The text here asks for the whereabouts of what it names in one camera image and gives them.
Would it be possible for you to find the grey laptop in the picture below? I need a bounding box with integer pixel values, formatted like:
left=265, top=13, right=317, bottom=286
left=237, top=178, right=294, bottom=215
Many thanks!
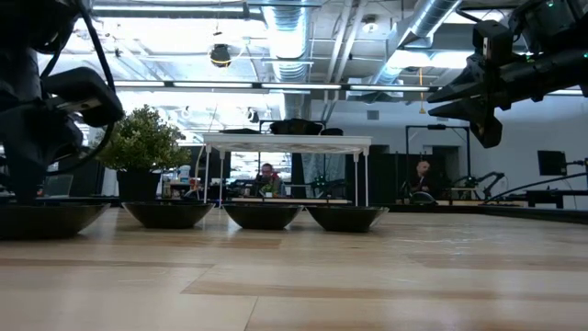
left=43, top=174, right=74, bottom=198

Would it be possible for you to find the white lattice rack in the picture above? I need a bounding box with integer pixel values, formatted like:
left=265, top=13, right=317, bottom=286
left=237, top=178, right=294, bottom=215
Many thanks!
left=201, top=132, right=373, bottom=208

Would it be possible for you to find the black wall monitor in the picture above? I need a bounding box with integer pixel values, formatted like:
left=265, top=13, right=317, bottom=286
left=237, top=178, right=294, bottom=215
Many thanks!
left=537, top=149, right=569, bottom=177

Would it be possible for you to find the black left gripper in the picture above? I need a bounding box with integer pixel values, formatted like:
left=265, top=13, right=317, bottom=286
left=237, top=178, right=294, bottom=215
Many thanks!
left=0, top=103, right=85, bottom=206

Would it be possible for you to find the black rounded square mini plate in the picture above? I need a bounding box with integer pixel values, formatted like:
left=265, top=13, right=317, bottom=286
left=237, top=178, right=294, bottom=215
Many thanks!
left=122, top=201, right=216, bottom=230
left=0, top=203, right=112, bottom=241
left=222, top=203, right=304, bottom=231
left=306, top=205, right=390, bottom=234

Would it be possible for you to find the black partition panel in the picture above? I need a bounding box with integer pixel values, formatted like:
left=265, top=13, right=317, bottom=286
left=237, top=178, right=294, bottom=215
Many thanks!
left=82, top=144, right=106, bottom=198
left=345, top=144, right=406, bottom=204

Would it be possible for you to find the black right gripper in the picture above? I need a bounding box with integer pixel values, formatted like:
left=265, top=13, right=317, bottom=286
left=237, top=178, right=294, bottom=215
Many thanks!
left=426, top=59, right=529, bottom=149

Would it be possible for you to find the green potted plant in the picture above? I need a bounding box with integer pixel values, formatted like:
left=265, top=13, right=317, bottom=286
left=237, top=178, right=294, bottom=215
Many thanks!
left=94, top=104, right=193, bottom=203

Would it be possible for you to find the person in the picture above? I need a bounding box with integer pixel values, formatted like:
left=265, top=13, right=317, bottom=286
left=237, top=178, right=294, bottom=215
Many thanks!
left=410, top=159, right=438, bottom=199
left=254, top=162, right=285, bottom=198

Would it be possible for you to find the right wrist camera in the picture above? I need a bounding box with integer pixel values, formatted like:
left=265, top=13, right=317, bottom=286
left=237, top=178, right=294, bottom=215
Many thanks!
left=471, top=19, right=515, bottom=62

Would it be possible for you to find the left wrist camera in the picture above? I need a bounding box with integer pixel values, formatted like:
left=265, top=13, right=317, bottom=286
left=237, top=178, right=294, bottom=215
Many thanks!
left=40, top=66, right=125, bottom=129

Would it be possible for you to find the yellow hanging cord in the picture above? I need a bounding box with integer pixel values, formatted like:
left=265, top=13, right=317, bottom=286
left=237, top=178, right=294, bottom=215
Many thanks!
left=418, top=68, right=427, bottom=115

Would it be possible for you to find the black ceiling cable reel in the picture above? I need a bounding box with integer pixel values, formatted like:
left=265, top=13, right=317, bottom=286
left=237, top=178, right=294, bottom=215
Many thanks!
left=209, top=43, right=233, bottom=69

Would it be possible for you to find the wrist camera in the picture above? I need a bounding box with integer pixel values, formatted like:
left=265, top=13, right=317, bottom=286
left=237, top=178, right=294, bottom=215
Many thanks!
left=40, top=66, right=125, bottom=129
left=471, top=19, right=515, bottom=62

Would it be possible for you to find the ceiling light strip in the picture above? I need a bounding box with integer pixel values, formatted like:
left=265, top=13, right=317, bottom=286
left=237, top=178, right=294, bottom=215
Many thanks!
left=112, top=80, right=588, bottom=96

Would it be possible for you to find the black stand frame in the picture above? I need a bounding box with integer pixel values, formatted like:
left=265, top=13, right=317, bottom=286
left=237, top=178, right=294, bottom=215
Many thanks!
left=405, top=123, right=472, bottom=203

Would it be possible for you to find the right arm supply cable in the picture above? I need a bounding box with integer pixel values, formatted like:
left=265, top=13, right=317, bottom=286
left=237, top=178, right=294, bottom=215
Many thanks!
left=484, top=171, right=588, bottom=203

